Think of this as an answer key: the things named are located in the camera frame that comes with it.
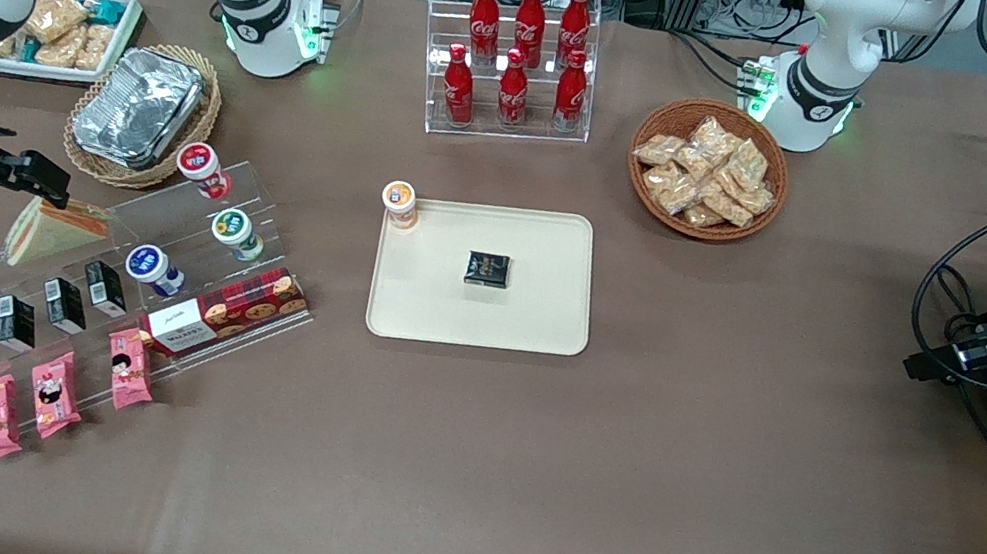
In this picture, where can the triangular sandwich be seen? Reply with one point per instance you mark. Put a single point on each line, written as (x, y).
(54, 235)

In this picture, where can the white rectangular snack tray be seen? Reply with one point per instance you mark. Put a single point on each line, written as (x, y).
(32, 70)

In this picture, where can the brown snack packet in tray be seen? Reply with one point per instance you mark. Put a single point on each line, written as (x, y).
(95, 46)
(62, 49)
(54, 15)

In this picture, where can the beige plastic tray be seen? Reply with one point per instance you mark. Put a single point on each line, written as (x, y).
(486, 316)

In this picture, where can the silver foil container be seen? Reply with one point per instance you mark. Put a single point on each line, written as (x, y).
(137, 108)

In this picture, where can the small black carton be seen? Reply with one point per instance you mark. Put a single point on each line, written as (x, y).
(64, 305)
(16, 323)
(106, 290)

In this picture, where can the clear acrylic stepped stand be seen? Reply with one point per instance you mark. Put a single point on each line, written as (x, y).
(159, 218)

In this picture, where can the blue lid cup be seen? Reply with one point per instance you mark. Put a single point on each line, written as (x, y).
(148, 265)

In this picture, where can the red lid cup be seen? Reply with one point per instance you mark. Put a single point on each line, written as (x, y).
(201, 165)

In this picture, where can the foil containers in wicker basket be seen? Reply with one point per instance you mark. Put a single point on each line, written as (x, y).
(199, 134)

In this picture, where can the teal snack packet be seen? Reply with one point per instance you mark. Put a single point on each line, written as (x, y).
(102, 7)

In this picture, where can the green lid cup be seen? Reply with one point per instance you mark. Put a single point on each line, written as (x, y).
(234, 229)

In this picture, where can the clear packet of brown snacks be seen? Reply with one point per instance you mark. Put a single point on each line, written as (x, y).
(757, 200)
(716, 137)
(728, 205)
(703, 217)
(671, 192)
(658, 150)
(748, 165)

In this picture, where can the red plaid cookie box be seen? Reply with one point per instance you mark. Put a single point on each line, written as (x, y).
(228, 312)

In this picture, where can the round wicker basket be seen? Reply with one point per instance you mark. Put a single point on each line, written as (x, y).
(644, 200)

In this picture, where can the orange lid cup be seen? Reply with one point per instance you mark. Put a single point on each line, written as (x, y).
(401, 203)

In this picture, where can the red cola bottle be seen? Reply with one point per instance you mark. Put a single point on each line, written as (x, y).
(530, 19)
(458, 93)
(576, 23)
(512, 98)
(485, 17)
(569, 100)

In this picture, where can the small black packet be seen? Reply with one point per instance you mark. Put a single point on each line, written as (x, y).
(488, 269)

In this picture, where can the clear acrylic bottle rack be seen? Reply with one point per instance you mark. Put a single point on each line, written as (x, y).
(498, 134)

